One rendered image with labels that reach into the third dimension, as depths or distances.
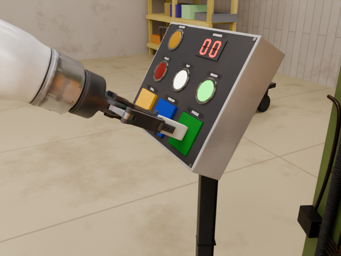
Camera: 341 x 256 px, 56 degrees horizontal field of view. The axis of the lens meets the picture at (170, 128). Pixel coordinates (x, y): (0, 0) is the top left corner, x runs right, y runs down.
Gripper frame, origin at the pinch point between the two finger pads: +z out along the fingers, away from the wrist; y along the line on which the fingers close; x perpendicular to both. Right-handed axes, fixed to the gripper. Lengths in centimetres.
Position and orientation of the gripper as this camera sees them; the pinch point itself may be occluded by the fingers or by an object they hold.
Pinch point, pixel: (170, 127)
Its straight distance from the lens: 63.8
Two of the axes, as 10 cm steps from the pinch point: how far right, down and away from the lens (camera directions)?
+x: 4.4, -8.9, -1.1
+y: 4.8, 3.4, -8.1
